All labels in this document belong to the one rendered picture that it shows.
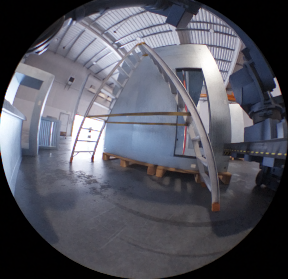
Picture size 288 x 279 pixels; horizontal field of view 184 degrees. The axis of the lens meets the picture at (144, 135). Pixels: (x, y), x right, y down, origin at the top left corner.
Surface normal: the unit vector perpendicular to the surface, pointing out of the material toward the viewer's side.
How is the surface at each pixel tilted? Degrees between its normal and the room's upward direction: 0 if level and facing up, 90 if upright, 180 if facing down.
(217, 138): 90
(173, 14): 154
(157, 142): 90
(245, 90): 125
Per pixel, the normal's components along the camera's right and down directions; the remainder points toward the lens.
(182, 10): -0.53, 0.84
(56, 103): 0.89, 0.07
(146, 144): -0.43, -0.11
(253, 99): -0.87, 0.47
